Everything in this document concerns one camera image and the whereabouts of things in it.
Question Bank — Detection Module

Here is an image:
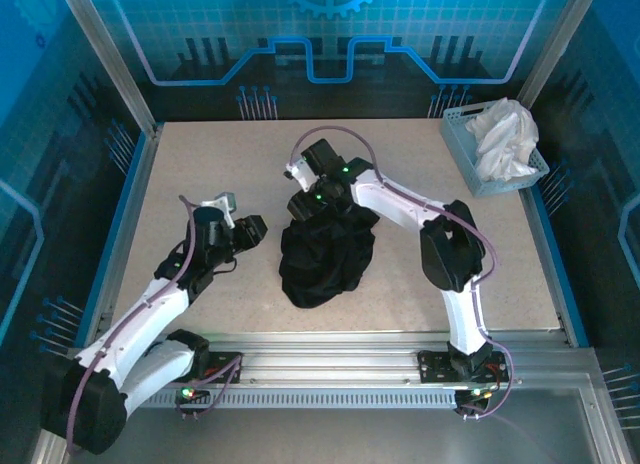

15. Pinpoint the black t-shirt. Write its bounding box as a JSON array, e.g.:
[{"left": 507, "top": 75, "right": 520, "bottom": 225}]
[{"left": 278, "top": 203, "right": 381, "bottom": 310}]

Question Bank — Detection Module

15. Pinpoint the light blue plastic basket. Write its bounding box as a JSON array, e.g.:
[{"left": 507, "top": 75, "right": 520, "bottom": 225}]
[{"left": 439, "top": 102, "right": 551, "bottom": 199}]

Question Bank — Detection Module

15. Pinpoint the white crumpled t-shirt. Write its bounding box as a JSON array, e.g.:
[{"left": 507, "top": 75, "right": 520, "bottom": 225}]
[{"left": 463, "top": 97, "right": 542, "bottom": 183}]

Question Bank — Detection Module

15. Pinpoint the small LED controller board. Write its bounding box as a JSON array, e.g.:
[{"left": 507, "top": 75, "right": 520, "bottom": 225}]
[
  {"left": 455, "top": 386, "right": 494, "bottom": 408},
  {"left": 175, "top": 381, "right": 210, "bottom": 408}
]

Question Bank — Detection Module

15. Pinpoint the brushed metal shelf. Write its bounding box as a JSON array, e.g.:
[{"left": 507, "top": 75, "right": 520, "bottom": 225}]
[{"left": 29, "top": 373, "right": 631, "bottom": 464}]

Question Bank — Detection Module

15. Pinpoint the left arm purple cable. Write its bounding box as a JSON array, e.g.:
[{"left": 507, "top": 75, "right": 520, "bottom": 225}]
[{"left": 64, "top": 193, "right": 246, "bottom": 455}]

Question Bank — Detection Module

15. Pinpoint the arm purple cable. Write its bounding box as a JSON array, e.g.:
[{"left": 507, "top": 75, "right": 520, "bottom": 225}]
[
  {"left": 64, "top": 193, "right": 246, "bottom": 455},
  {"left": 291, "top": 125, "right": 516, "bottom": 423}
]

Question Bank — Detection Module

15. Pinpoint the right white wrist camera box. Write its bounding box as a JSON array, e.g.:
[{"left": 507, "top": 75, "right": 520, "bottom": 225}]
[{"left": 283, "top": 157, "right": 310, "bottom": 193}]

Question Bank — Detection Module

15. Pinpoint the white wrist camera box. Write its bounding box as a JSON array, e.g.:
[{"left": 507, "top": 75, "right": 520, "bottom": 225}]
[
  {"left": 283, "top": 157, "right": 310, "bottom": 193},
  {"left": 201, "top": 191, "right": 238, "bottom": 230}
]

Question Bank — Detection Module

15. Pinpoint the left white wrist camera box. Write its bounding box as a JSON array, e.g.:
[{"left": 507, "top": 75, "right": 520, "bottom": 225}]
[{"left": 201, "top": 191, "right": 238, "bottom": 230}]

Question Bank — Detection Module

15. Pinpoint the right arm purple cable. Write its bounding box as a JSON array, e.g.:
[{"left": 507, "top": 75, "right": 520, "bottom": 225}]
[{"left": 291, "top": 125, "right": 516, "bottom": 423}]

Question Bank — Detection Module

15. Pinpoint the aluminium table side rail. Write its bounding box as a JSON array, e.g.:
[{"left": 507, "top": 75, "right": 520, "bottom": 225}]
[
  {"left": 502, "top": 123, "right": 586, "bottom": 348},
  {"left": 82, "top": 126, "right": 164, "bottom": 348}
]

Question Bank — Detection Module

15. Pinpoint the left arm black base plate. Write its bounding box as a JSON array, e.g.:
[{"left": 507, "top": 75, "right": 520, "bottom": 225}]
[{"left": 199, "top": 351, "right": 244, "bottom": 385}]

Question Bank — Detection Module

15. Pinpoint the aluminium mounting rail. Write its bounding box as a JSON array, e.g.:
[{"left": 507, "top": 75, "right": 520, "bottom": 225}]
[{"left": 67, "top": 331, "right": 596, "bottom": 385}]

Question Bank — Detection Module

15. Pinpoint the slotted grey cable duct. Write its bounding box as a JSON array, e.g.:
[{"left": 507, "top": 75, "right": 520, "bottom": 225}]
[{"left": 144, "top": 389, "right": 459, "bottom": 410}]

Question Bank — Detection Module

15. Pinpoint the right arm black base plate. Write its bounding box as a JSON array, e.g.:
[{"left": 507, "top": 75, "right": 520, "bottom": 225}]
[{"left": 417, "top": 349, "right": 511, "bottom": 385}]

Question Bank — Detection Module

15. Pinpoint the aluminium frame post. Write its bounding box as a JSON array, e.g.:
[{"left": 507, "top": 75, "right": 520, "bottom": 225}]
[
  {"left": 502, "top": 0, "right": 601, "bottom": 138},
  {"left": 54, "top": 0, "right": 164, "bottom": 138}
]

